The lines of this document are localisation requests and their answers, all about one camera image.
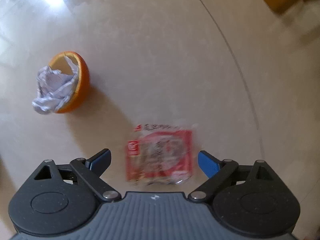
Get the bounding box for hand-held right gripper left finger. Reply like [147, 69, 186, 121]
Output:
[25, 148, 122, 202]

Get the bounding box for crumpled tissue in peel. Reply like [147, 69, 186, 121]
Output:
[32, 56, 80, 115]

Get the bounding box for red clear plastic wrapper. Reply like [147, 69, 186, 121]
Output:
[125, 123, 199, 186]

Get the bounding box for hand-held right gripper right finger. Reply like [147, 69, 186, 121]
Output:
[187, 150, 282, 203]

